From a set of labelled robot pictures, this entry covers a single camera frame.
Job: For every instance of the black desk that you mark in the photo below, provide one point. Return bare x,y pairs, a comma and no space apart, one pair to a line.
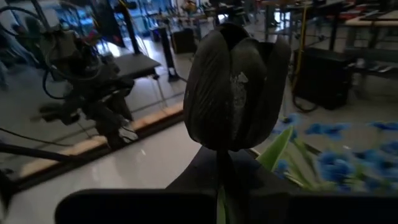
133,63

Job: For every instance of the black floor equipment box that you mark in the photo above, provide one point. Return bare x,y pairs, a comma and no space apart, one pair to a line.
323,77

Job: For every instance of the black tulip with bare stem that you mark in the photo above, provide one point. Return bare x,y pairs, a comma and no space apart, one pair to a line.
224,93

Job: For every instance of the blue flower bunch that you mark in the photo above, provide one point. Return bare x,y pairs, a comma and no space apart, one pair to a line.
339,168
326,129

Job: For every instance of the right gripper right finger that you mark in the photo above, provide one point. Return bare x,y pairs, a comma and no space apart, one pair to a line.
311,211

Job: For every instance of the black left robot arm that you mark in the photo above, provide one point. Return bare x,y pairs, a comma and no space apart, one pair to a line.
71,53

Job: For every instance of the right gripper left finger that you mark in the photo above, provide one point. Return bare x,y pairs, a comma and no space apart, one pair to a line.
140,208

